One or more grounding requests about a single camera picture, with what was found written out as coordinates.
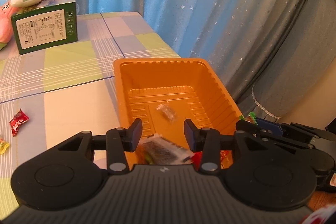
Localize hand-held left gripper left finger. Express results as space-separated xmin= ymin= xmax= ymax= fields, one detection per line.
xmin=56 ymin=118 xmax=143 ymax=175

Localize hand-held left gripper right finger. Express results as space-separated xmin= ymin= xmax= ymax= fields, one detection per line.
xmin=184 ymin=119 xmax=265 ymax=172

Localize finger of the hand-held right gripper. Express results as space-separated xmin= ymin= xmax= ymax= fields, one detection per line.
xmin=256 ymin=118 xmax=327 ymax=139
xmin=235 ymin=120 xmax=315 ymax=150

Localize green candy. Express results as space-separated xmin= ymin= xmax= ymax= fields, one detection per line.
xmin=238 ymin=112 xmax=258 ymax=125

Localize green snack packet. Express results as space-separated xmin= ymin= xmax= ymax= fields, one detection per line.
xmin=139 ymin=145 xmax=155 ymax=165

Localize dark long snack packet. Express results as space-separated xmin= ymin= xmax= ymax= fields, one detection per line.
xmin=139 ymin=133 xmax=193 ymax=165

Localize clear round candy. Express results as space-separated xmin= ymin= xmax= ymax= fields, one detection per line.
xmin=156 ymin=102 xmax=176 ymax=124

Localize small red candy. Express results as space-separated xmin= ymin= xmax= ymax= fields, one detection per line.
xmin=220 ymin=150 xmax=231 ymax=165

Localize orange plastic tray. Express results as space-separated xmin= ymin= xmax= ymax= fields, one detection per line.
xmin=113 ymin=57 xmax=244 ymax=169

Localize red twist-wrapped candy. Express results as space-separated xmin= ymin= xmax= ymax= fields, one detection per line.
xmin=9 ymin=108 xmax=30 ymax=137

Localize yellow candy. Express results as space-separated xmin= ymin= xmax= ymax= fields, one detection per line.
xmin=0 ymin=136 xmax=10 ymax=156

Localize red and white patterned clothing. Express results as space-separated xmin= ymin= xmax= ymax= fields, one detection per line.
xmin=299 ymin=203 xmax=336 ymax=224

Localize plaid tablecloth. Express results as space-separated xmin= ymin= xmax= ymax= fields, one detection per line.
xmin=0 ymin=11 xmax=184 ymax=216

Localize grey lace-trimmed cover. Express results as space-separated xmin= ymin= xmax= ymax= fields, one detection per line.
xmin=235 ymin=0 xmax=336 ymax=132

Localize grey starry curtain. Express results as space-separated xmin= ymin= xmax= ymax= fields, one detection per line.
xmin=143 ymin=0 xmax=318 ymax=104

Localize green cardboard box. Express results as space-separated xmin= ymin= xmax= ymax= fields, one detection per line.
xmin=11 ymin=0 xmax=78 ymax=55

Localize pink and green plush toy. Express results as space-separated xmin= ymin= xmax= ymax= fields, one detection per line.
xmin=0 ymin=2 xmax=19 ymax=50

